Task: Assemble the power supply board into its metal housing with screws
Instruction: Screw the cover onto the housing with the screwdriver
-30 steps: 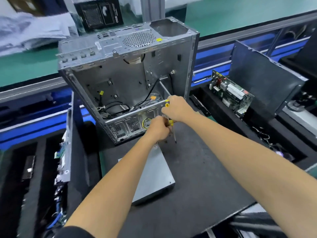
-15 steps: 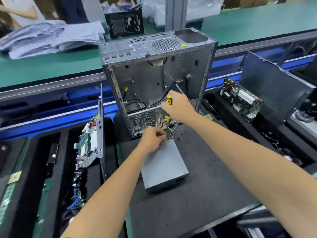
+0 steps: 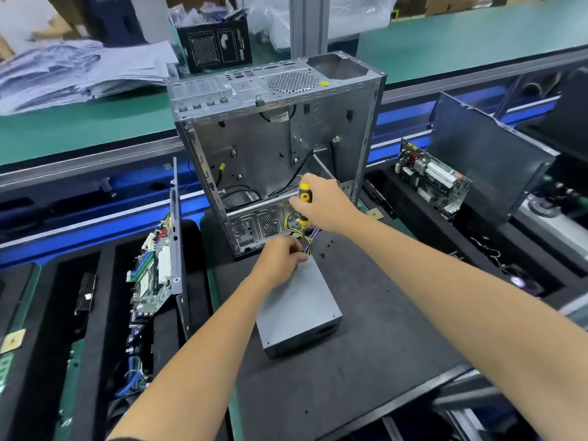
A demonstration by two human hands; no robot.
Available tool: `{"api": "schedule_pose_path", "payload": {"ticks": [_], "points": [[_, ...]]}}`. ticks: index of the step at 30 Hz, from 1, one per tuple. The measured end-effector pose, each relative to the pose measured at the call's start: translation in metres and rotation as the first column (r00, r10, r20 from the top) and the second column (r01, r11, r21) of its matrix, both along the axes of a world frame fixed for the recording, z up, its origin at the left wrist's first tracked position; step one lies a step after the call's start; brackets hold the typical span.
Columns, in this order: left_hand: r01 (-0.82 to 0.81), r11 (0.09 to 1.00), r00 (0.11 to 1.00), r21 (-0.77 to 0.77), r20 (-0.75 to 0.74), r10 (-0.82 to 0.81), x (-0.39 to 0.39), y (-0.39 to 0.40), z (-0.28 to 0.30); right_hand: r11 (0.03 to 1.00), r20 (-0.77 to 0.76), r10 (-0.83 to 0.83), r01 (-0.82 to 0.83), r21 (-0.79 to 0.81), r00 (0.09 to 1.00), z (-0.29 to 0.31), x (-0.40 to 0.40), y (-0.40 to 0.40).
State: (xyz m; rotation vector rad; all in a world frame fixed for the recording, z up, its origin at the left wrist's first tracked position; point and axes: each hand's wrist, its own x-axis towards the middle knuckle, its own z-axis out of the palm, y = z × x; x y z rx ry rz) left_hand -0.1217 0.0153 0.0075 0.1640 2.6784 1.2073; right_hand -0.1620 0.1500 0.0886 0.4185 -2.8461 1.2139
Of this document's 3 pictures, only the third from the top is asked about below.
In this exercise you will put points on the small beige square chip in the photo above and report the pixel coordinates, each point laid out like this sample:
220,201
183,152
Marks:
12,341
375,214

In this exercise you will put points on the grey metal conveyor rail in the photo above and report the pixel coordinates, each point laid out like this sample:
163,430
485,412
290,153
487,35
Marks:
83,170

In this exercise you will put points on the green conveyor belt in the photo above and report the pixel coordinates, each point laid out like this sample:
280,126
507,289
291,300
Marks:
83,133

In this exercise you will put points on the green motherboard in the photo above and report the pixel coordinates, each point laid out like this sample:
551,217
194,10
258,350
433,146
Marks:
152,271

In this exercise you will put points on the person's left hand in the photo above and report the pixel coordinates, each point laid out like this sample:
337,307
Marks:
277,263

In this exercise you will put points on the silver metal computer case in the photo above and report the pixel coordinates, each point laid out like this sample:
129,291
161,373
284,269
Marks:
266,142

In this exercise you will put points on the black foam work mat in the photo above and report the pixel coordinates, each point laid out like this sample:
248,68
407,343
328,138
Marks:
386,344

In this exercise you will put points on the black cardboard box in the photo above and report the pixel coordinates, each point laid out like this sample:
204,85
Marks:
214,43

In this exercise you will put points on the black foam tray with slots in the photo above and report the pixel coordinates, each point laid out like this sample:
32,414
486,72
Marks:
64,363

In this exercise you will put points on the black foam tray with recess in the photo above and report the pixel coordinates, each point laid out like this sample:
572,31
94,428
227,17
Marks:
505,261

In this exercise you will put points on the person's left forearm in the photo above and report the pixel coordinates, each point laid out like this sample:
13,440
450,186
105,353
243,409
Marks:
188,372

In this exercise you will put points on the stack of grey paper sheets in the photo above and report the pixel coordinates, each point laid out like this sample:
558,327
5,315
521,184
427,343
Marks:
83,78

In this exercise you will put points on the person's right forearm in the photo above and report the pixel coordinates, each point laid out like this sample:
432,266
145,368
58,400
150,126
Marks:
478,317

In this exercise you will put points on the long green memory strip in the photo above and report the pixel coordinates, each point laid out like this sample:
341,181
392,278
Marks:
71,390
16,307

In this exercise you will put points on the small black rectangular component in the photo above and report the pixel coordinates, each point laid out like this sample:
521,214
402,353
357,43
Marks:
85,292

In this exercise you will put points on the person's right hand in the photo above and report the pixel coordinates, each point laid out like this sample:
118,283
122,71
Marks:
329,205

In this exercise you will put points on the small black lit fan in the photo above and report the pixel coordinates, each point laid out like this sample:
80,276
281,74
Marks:
519,280

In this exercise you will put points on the clear plastic bag pile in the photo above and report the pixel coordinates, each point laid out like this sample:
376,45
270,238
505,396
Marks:
358,15

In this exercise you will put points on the large black metal panel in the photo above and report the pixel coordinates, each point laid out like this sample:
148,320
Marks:
492,156

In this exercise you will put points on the dark grey case side panel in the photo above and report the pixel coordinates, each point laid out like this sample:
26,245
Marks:
179,252

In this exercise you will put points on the silver power supply unit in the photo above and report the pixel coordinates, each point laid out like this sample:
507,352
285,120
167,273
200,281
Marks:
308,340

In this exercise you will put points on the stack of brown cardboard boxes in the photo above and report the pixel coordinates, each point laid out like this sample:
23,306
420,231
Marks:
468,2

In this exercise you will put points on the grey round metal part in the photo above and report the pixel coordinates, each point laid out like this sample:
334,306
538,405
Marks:
545,206

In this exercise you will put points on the grey power supply unit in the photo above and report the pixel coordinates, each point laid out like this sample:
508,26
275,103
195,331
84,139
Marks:
299,303

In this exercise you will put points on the grey metal post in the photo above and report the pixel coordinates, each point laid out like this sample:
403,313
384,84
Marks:
310,24

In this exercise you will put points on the green board with white parts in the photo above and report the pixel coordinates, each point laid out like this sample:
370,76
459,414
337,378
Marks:
434,177

